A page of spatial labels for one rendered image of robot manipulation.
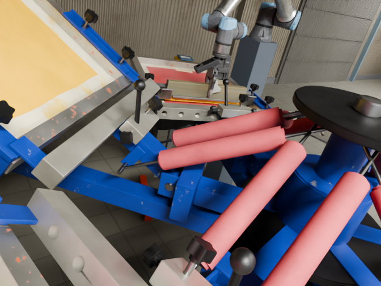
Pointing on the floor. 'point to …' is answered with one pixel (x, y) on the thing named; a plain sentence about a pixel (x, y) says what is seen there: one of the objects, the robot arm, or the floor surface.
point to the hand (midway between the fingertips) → (206, 93)
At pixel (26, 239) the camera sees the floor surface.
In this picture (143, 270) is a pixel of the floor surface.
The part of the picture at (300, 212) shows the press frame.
